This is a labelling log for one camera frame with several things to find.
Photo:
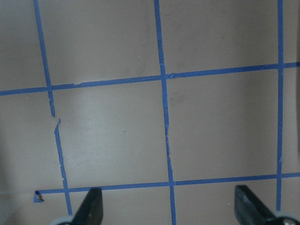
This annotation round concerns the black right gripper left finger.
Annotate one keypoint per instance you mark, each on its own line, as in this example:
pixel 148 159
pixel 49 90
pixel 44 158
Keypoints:
pixel 91 210

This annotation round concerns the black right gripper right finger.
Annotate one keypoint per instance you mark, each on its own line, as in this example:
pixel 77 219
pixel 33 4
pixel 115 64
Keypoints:
pixel 250 210

